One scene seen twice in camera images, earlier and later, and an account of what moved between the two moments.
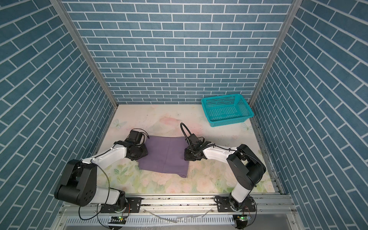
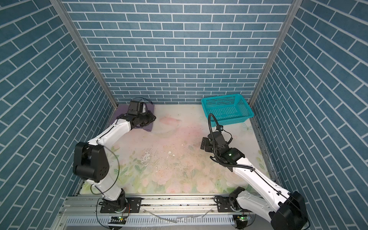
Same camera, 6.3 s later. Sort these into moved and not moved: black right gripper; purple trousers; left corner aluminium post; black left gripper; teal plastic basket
Moved: purple trousers; black right gripper; black left gripper
Not moved: left corner aluminium post; teal plastic basket
